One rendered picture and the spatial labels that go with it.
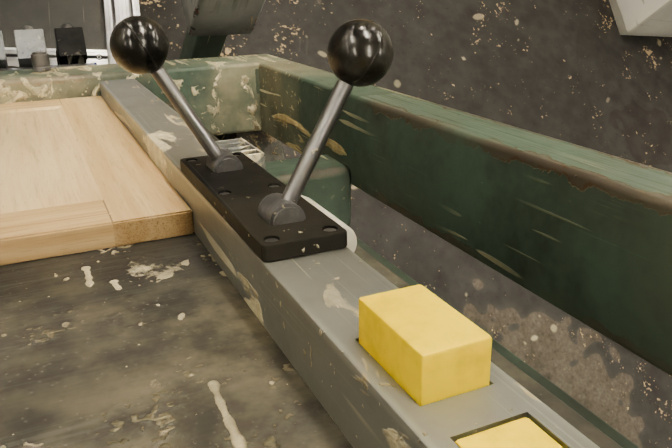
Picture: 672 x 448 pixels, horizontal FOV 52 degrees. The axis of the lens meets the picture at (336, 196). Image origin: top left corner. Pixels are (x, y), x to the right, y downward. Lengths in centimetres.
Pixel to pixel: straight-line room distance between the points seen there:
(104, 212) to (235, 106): 60
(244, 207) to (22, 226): 18
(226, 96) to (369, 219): 107
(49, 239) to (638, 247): 39
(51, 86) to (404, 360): 86
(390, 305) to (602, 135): 246
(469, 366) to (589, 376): 212
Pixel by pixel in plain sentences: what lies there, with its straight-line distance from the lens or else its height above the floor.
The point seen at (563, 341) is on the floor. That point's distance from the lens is 234.
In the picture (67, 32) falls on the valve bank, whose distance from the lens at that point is 126.
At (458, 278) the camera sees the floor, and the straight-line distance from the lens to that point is 217.
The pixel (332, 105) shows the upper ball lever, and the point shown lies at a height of 151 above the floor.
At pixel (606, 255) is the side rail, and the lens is 50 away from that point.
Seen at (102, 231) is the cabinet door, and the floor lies 135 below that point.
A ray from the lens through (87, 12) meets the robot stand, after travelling 195.
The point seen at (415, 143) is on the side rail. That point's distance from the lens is 68.
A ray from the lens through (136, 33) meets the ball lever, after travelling 47.
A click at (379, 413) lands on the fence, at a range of 26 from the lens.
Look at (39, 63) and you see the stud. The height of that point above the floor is 88.
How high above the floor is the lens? 184
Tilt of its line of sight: 62 degrees down
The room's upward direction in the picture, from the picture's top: 45 degrees clockwise
